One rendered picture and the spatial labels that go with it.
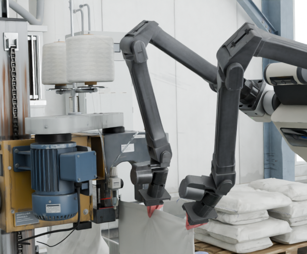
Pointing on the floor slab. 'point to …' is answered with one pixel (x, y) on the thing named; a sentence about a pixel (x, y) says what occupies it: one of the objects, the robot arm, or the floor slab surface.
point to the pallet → (279, 248)
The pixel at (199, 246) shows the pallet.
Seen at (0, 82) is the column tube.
